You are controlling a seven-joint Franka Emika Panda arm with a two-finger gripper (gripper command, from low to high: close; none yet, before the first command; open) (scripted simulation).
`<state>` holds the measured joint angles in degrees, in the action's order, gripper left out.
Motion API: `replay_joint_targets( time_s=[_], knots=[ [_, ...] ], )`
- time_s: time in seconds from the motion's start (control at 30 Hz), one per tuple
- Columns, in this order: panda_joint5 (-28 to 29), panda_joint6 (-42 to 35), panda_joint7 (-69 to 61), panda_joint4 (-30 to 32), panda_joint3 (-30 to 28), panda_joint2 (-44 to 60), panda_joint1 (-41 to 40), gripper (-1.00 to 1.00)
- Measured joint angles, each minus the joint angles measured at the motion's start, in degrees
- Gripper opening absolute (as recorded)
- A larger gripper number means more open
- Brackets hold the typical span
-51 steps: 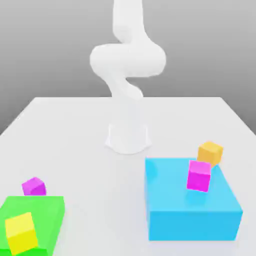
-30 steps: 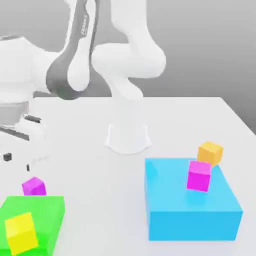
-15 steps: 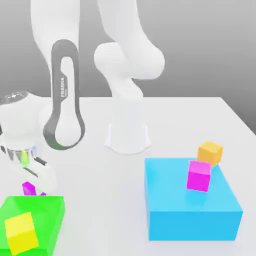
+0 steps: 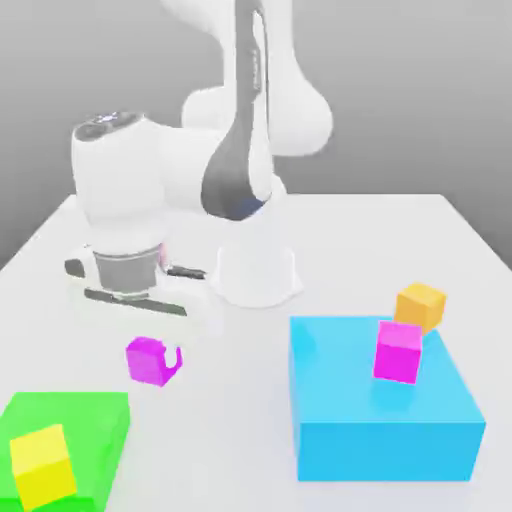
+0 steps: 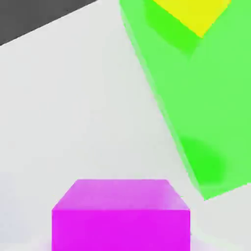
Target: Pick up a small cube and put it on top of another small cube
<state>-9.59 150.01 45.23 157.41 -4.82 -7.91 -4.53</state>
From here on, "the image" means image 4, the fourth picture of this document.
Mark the small orange cube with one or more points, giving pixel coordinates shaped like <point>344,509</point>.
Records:
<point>422,304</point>

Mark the small purple cube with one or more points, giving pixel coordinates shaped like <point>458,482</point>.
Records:
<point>146,362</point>

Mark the small yellow cube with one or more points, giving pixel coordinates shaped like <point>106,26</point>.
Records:
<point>42,468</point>

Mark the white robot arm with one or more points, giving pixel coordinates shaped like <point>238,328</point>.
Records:
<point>120,176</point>

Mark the large green box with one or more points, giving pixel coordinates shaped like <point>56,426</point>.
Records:
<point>96,420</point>

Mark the large blue box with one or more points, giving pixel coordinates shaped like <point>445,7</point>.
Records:
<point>384,444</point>

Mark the small magenta cube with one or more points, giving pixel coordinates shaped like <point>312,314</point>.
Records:
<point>396,360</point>

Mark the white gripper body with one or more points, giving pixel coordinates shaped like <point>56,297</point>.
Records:
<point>160,316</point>

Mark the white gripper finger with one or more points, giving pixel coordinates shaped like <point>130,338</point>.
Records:
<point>172,355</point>

